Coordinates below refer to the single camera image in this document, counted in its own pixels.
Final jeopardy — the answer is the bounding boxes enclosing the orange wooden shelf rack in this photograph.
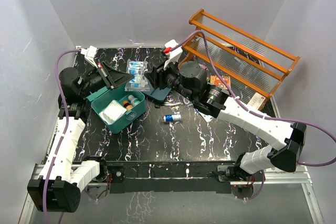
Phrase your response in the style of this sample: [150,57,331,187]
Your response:
[182,9,300,104]

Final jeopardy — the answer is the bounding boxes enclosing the blue white bandage packet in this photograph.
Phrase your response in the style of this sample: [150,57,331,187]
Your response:
[124,60,150,92]

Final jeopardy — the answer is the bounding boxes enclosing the orange cap medicine bottle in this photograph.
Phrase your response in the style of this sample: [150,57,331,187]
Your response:
[122,100,133,111]

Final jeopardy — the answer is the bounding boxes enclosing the orange spiral notepad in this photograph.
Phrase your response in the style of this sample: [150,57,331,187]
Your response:
[209,74,232,90]

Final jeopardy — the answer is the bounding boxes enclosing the white green medicine bottle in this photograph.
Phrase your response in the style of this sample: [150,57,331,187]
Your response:
[128,95,141,106]

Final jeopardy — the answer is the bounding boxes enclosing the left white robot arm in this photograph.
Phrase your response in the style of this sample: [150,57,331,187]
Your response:
[27,62,134,212]

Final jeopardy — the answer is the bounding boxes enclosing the green medicine kit box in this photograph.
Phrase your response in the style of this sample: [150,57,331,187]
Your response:
[87,86,146,134]

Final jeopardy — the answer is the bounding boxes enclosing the blue white bandage roll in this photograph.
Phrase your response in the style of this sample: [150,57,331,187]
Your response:
[163,114,182,123]

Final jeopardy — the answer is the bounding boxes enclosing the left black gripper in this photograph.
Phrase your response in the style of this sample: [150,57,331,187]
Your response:
[79,61,134,98]

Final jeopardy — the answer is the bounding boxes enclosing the white gauze packet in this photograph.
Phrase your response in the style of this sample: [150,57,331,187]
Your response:
[99,100,127,124]

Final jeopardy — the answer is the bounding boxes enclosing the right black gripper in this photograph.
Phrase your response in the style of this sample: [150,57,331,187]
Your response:
[145,57,195,102]

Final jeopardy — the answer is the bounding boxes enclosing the blue white mask packet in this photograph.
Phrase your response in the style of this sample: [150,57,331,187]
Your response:
[198,111,214,123]

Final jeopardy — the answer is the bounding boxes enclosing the aluminium frame rail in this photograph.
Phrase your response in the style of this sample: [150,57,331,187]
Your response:
[18,162,324,224]

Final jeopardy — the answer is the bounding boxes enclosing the black front base bar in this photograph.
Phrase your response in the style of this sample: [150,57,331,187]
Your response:
[78,161,266,195]

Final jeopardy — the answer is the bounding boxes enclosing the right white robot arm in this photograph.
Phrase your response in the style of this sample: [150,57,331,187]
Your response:
[144,61,307,180]

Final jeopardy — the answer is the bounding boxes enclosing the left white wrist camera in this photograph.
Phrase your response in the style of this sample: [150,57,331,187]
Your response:
[78,46,98,68]

